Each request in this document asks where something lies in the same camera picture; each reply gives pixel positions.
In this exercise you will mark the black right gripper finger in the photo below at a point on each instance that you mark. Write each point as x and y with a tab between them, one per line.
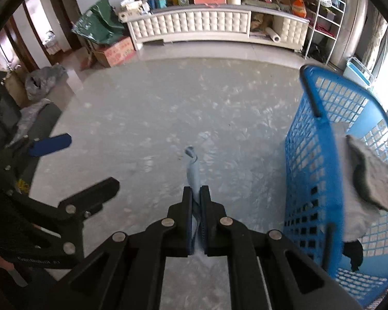
90	201

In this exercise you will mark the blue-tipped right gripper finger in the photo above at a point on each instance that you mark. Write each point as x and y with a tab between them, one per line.
49	145

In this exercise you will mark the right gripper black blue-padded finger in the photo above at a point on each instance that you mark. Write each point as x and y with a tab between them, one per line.
267	270
126	271

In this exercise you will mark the grey fluffy cloth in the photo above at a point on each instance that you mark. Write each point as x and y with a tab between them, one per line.
370	176

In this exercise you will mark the dark grey chair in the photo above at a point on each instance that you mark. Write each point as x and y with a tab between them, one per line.
37	122

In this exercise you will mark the grey plastic bag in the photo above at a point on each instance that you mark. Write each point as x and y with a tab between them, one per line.
39	83

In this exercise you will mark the blue plastic laundry basket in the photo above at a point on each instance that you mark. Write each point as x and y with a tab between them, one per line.
332	105

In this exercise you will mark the black cloth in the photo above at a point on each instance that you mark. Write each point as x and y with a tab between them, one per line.
354	251

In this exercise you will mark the white folded towel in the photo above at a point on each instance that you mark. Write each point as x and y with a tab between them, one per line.
359	215

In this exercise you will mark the red cardboard box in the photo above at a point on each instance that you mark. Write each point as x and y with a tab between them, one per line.
118	53

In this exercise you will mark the green plastic bag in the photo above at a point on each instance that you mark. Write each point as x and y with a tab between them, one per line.
100	24

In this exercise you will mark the white blue plastic crate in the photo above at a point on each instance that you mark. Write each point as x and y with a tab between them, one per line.
358	73

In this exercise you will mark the white paper roll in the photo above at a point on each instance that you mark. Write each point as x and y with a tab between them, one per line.
273	35

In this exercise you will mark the white tufted tv cabinet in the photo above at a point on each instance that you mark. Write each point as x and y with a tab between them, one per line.
243	23

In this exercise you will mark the orange bag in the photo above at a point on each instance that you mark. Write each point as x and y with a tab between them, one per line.
298	8

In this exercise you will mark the white metal shelf rack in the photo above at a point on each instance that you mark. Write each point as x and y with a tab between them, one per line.
324	27

